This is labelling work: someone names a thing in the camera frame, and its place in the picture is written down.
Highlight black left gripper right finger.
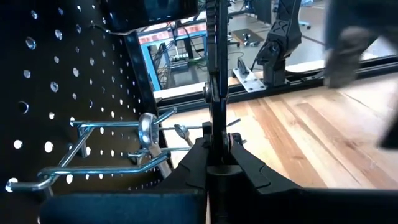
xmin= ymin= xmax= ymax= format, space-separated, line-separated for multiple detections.
xmin=228 ymin=133 xmax=398 ymax=224

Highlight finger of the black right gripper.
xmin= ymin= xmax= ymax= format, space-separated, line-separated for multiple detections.
xmin=377 ymin=102 xmax=398 ymax=149
xmin=323 ymin=26 xmax=374 ymax=89

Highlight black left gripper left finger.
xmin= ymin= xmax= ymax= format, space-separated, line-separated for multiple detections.
xmin=39 ymin=136 xmax=212 ymax=224

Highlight black wire stripper pliers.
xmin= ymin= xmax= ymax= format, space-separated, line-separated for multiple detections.
xmin=201 ymin=0 xmax=246 ymax=224

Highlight double-prong metal pegboard hook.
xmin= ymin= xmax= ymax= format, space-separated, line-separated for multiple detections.
xmin=127 ymin=118 xmax=243 ymax=158
xmin=5 ymin=107 xmax=178 ymax=193

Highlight blue metal workbench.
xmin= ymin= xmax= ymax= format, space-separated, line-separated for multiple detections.
xmin=138 ymin=23 xmax=208 ymax=91

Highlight black perforated pegboard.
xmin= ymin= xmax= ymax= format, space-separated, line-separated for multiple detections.
xmin=0 ymin=0 xmax=170 ymax=224

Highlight black aluminium table frame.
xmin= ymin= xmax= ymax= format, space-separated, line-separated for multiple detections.
xmin=155 ymin=54 xmax=398 ymax=113

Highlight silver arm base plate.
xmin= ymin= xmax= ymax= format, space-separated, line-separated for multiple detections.
xmin=232 ymin=66 xmax=268 ymax=93

